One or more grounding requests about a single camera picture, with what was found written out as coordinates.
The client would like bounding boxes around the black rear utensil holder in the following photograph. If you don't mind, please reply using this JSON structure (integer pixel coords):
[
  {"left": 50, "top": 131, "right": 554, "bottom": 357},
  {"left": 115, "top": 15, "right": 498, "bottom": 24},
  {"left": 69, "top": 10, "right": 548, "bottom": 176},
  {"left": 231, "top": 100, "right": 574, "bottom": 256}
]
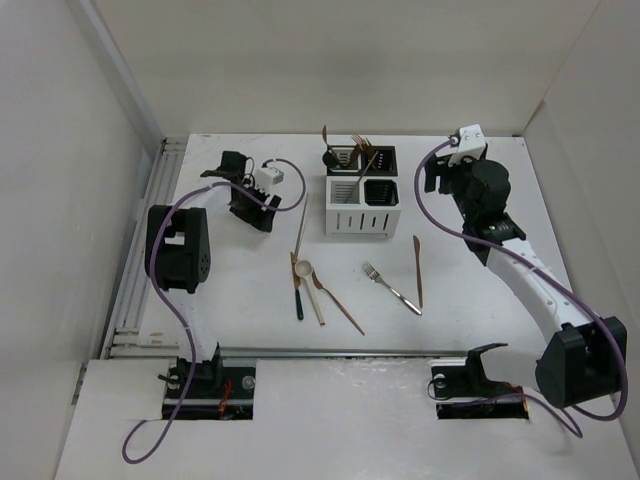
[{"left": 325, "top": 146, "right": 398, "bottom": 177}]

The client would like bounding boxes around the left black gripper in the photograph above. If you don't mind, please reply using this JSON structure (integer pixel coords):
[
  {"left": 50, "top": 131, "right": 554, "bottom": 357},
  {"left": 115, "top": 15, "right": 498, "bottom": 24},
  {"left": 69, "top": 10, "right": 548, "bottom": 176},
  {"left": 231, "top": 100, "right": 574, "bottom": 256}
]
[{"left": 230, "top": 179, "right": 279, "bottom": 232}]

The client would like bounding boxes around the aluminium front rail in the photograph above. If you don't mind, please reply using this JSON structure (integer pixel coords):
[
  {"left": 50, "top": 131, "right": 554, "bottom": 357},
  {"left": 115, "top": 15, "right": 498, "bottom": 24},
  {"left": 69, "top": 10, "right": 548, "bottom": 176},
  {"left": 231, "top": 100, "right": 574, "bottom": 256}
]
[{"left": 208, "top": 347, "right": 467, "bottom": 360}]

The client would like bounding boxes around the white ceramic soup spoon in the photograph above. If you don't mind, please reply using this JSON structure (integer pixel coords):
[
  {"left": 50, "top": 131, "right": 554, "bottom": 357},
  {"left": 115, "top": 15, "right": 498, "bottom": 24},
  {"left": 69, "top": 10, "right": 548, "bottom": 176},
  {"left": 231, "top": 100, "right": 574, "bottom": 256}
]
[{"left": 295, "top": 260, "right": 326, "bottom": 327}]

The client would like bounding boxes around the black spoon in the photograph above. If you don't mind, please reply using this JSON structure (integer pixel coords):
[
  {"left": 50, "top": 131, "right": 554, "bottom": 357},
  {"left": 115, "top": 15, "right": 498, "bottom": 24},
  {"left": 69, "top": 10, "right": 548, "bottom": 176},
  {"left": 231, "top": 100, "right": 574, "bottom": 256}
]
[{"left": 322, "top": 150, "right": 344, "bottom": 169}]

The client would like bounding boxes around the copper knife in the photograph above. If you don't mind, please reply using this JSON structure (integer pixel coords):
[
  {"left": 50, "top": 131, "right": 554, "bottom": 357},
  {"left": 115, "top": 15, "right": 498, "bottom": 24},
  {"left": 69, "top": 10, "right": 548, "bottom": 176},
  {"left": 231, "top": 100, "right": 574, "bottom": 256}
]
[{"left": 413, "top": 235, "right": 424, "bottom": 309}]

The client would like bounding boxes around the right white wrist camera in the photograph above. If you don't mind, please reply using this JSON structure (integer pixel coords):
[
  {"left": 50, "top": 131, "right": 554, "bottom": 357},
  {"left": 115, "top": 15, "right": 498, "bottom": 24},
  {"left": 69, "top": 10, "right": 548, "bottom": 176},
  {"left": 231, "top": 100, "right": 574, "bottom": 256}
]
[{"left": 448, "top": 124, "right": 486, "bottom": 166}]

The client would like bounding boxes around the gold fork dark handle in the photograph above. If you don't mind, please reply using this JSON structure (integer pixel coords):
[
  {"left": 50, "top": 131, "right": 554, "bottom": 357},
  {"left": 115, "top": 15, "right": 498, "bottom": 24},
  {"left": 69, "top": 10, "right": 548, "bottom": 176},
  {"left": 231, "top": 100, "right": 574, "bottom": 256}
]
[{"left": 351, "top": 134, "right": 365, "bottom": 153}]

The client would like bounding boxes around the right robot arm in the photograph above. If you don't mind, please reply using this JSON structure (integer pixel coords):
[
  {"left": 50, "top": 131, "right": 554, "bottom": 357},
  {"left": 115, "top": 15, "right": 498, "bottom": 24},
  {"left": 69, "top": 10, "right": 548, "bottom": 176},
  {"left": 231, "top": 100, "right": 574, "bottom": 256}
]
[{"left": 414, "top": 151, "right": 629, "bottom": 421}]

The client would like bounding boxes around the silver metal chopstick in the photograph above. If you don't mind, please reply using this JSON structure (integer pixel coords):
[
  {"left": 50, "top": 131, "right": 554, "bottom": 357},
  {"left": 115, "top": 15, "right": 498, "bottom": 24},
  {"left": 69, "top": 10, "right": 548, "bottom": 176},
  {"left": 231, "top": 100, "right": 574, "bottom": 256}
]
[
  {"left": 293, "top": 194, "right": 310, "bottom": 259},
  {"left": 344, "top": 151, "right": 379, "bottom": 204}
]

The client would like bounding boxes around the aluminium frame rail left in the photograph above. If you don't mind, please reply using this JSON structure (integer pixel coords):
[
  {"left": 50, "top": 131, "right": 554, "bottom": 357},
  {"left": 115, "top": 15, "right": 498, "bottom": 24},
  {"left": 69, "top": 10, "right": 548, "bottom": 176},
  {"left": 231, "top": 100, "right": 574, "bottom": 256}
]
[{"left": 97, "top": 137, "right": 188, "bottom": 360}]

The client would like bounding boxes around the silver fork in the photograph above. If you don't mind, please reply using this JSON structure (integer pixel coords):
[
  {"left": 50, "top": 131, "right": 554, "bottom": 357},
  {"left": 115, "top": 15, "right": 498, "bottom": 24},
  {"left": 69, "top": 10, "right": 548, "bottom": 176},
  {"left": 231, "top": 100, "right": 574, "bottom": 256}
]
[{"left": 362, "top": 262, "right": 422, "bottom": 316}]

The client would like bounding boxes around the white front utensil holder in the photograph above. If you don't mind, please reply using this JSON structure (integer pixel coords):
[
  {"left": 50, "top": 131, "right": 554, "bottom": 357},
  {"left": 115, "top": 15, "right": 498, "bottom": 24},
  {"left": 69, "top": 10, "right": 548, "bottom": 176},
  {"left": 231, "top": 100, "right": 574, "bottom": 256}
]
[{"left": 325, "top": 176, "right": 401, "bottom": 238}]

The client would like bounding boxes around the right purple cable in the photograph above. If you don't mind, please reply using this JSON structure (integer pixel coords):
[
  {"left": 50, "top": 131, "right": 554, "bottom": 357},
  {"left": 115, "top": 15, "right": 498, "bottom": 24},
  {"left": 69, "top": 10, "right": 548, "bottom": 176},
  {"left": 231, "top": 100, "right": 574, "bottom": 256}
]
[{"left": 415, "top": 139, "right": 629, "bottom": 440}]

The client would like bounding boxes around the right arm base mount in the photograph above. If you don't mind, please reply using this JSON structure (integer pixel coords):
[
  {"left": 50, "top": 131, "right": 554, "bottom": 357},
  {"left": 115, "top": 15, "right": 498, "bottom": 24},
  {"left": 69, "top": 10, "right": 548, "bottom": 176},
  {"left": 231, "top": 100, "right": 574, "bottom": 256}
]
[{"left": 427, "top": 343, "right": 529, "bottom": 420}]

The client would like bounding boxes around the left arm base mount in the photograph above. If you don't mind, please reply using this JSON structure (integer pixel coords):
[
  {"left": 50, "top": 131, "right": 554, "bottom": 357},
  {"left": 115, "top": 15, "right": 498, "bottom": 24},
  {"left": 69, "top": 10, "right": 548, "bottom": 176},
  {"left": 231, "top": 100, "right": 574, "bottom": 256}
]
[{"left": 158, "top": 350, "right": 256, "bottom": 421}]

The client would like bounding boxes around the dark wooden fork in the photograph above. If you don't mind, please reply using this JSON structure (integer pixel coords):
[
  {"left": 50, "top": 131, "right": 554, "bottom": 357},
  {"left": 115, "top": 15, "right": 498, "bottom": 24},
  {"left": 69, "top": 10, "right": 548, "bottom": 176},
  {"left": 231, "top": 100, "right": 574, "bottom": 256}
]
[{"left": 364, "top": 139, "right": 375, "bottom": 160}]

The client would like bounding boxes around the rose gold fork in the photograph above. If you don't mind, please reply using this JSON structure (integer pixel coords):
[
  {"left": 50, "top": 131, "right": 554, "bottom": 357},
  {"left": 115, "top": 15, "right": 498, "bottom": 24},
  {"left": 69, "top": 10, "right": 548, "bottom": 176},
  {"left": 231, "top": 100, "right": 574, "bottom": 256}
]
[{"left": 312, "top": 272, "right": 366, "bottom": 336}]

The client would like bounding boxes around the gold knife dark handle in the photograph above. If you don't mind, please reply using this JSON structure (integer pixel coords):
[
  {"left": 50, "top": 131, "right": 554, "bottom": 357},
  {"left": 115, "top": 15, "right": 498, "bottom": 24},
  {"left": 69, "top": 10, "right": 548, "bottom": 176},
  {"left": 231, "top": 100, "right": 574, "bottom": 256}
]
[{"left": 290, "top": 252, "right": 304, "bottom": 321}]

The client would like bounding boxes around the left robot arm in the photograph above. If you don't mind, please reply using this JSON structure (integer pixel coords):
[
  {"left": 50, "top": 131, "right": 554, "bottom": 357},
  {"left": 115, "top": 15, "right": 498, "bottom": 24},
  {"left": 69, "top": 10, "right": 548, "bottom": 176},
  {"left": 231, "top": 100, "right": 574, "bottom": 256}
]
[{"left": 144, "top": 151, "right": 284, "bottom": 397}]

